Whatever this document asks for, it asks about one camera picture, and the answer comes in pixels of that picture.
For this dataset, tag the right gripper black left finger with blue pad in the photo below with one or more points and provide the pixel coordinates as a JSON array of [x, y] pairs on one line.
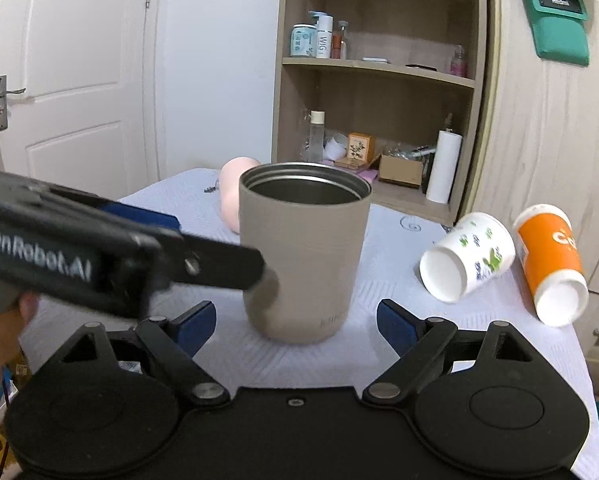
[[171, 345]]

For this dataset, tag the white lotion bottle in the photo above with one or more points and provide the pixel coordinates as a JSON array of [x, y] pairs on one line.
[[324, 27]]

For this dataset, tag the wooden open shelf unit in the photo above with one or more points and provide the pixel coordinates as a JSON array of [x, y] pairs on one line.
[[395, 84]]

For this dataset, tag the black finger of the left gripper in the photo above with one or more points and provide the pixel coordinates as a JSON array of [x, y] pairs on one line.
[[193, 259]]

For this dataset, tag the orange paper cup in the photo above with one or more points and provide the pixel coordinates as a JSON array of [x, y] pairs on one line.
[[552, 266]]

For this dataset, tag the orange floral box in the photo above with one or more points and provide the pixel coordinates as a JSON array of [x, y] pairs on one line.
[[360, 147]]

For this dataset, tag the teal hanging pouch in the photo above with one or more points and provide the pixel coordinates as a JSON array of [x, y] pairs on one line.
[[558, 30]]

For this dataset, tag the red liquid bottle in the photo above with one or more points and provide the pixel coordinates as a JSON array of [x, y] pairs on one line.
[[339, 41]]

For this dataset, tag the beige metal tumbler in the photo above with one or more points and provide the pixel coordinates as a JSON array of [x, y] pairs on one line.
[[308, 221]]

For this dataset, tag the white frog paper cup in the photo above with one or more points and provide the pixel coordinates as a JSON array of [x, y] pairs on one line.
[[478, 249]]

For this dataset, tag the small cardboard box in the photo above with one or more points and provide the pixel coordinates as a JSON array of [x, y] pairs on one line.
[[400, 171]]

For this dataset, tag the teal wipes canister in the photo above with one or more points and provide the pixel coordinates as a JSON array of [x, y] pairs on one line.
[[303, 41]]

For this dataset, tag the white patterned tablecloth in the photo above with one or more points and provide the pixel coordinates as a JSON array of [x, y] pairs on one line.
[[238, 356]]

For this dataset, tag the wooden wardrobe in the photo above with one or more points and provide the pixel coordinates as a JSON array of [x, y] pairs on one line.
[[539, 143]]

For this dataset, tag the white door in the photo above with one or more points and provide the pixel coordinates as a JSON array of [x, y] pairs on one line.
[[77, 96]]

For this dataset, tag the clear bottle beige cap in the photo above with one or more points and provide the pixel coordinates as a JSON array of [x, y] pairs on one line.
[[316, 131]]

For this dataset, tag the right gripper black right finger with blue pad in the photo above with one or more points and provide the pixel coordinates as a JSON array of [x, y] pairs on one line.
[[421, 345]]

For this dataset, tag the white paper towel roll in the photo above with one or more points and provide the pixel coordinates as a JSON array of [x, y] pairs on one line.
[[444, 167]]

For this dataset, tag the small pink bottle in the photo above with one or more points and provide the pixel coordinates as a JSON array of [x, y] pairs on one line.
[[458, 64]]

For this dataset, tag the pink cup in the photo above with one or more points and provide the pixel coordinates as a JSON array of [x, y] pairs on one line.
[[229, 190]]

